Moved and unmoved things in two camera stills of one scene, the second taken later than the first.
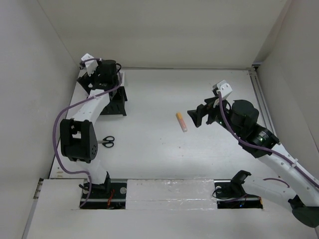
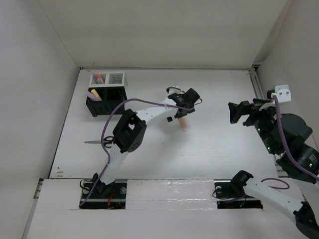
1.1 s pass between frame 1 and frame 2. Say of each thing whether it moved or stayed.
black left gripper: moved
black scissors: stayed
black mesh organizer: stayed
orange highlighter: stayed
